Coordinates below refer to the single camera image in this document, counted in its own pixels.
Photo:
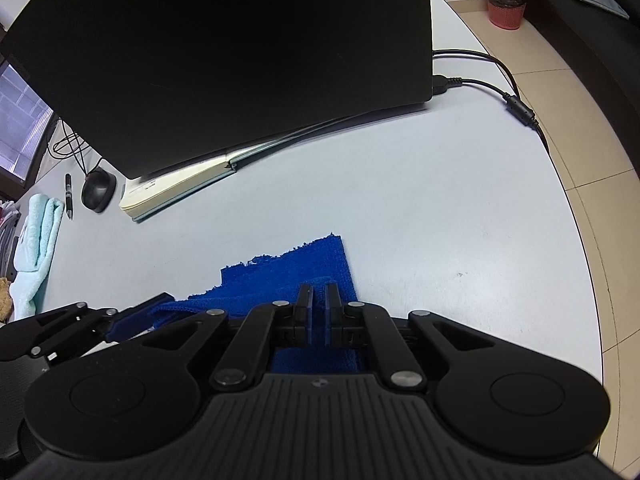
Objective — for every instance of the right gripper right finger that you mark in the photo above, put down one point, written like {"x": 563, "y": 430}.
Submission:
{"x": 333, "y": 313}

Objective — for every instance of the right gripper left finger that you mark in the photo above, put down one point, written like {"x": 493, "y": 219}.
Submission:
{"x": 303, "y": 315}

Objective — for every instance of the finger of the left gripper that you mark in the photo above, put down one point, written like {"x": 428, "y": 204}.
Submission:
{"x": 126, "y": 327}
{"x": 144, "y": 309}

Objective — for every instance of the light blue folded towel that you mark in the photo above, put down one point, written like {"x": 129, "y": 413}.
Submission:
{"x": 34, "y": 252}

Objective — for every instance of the cream notebook with teal cover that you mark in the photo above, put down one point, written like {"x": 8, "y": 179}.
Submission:
{"x": 145, "y": 196}

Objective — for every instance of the black computer mouse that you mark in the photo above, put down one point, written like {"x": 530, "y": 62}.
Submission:
{"x": 98, "y": 189}

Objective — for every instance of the black marker pen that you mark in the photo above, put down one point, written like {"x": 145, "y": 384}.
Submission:
{"x": 69, "y": 203}

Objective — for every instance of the computer monitor screen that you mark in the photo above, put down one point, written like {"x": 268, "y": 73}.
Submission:
{"x": 26, "y": 126}

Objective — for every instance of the black laptop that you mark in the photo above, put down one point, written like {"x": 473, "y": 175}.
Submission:
{"x": 150, "y": 84}

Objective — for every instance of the red waste bin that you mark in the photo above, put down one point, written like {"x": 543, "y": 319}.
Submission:
{"x": 506, "y": 14}

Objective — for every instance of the black leather chair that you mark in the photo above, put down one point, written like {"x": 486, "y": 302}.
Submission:
{"x": 602, "y": 49}

